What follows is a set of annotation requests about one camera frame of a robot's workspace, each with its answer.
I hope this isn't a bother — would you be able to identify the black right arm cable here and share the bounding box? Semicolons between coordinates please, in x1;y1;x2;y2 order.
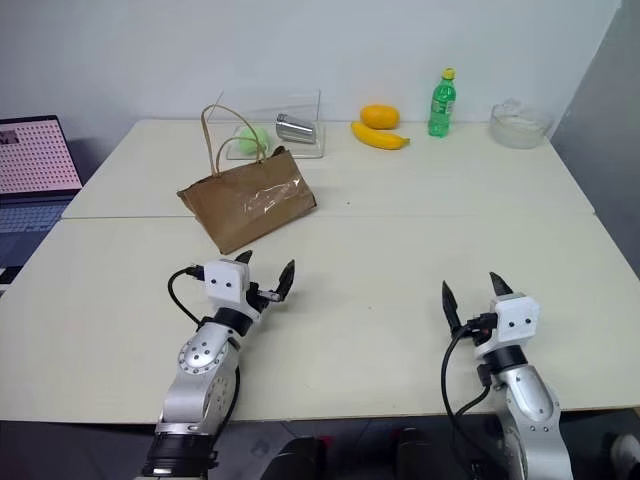
440;313;501;480

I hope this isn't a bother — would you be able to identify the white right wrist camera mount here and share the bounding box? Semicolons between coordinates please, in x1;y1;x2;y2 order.
473;292;542;359

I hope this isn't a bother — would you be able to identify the open laptop computer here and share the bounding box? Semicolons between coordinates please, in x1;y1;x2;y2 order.
0;115;84;301

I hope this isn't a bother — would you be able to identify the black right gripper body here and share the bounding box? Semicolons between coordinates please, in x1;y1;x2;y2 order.
457;312;497;348

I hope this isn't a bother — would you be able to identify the green plastic soda bottle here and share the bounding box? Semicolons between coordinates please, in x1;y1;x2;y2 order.
427;67;459;138

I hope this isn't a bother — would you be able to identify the brown paper bag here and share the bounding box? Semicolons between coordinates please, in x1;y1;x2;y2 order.
175;103;319;255

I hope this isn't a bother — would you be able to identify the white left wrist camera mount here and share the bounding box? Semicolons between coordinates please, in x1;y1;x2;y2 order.
204;258;262;322

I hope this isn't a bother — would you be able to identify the yellow banana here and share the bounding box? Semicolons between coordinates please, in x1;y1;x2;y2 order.
350;120;412;151

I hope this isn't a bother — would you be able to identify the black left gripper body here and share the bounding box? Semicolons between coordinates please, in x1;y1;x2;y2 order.
244;281;280;316

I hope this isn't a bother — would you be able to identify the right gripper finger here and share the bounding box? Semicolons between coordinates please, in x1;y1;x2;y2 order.
488;271;514;300
440;280;463;342

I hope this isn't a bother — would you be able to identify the white shoe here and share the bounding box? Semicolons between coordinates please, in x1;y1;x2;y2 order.
610;433;640;480

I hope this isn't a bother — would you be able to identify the silver metal cup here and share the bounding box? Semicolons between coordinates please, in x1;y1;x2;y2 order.
274;112;318;146

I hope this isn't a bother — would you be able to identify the clear plastic box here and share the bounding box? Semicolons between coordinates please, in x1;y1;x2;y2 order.
206;88;328;161

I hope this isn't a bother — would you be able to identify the orange mango fruit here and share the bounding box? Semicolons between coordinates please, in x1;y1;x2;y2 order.
360;103;402;131

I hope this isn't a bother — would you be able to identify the green round ball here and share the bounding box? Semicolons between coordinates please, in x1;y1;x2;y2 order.
234;125;274;157

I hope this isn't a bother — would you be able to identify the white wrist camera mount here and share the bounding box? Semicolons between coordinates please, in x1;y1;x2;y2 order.
473;292;542;359
204;258;262;322

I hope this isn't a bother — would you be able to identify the dark rounded shape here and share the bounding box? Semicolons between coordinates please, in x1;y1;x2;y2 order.
393;426;452;480
259;435;335;480

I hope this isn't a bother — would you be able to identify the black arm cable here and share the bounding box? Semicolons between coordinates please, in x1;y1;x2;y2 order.
440;313;501;480
167;264;212;327

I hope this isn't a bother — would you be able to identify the clear round plastic container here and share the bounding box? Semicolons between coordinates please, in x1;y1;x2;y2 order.
488;97;556;150

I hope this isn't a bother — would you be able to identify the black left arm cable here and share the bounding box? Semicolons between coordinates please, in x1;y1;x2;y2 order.
167;264;212;327

